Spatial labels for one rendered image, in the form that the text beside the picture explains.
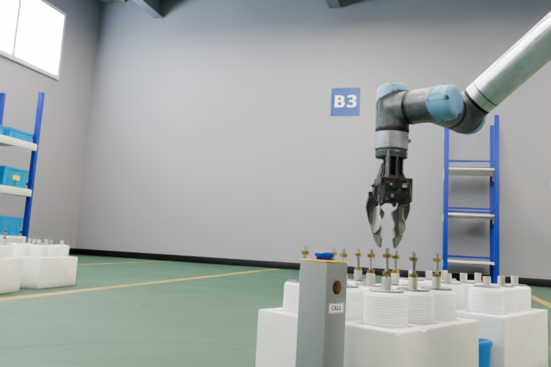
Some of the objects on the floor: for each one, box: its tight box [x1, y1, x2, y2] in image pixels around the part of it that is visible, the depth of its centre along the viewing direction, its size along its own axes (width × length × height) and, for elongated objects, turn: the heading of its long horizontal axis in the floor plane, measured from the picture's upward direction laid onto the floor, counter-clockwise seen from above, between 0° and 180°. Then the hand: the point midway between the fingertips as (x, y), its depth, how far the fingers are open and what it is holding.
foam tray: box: [456, 307, 548, 367], centre depth 178 cm, size 39×39×18 cm
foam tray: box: [255, 308, 479, 367], centre depth 139 cm, size 39×39×18 cm
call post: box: [295, 261, 348, 367], centre depth 114 cm, size 7×7×31 cm
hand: (386, 242), depth 127 cm, fingers open, 3 cm apart
